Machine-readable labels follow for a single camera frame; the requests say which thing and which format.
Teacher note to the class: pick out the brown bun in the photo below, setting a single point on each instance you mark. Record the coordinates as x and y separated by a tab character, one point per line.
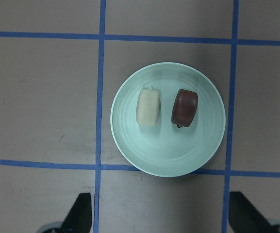
184	108

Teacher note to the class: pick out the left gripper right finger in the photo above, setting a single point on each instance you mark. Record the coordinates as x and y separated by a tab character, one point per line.
244	217

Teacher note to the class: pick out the mint green plate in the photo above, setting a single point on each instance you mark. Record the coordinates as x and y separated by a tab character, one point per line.
164	149

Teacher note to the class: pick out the white bun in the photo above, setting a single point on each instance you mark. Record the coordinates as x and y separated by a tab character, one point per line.
148	106

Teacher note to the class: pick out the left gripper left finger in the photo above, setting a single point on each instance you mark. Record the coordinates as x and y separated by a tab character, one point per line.
79	218

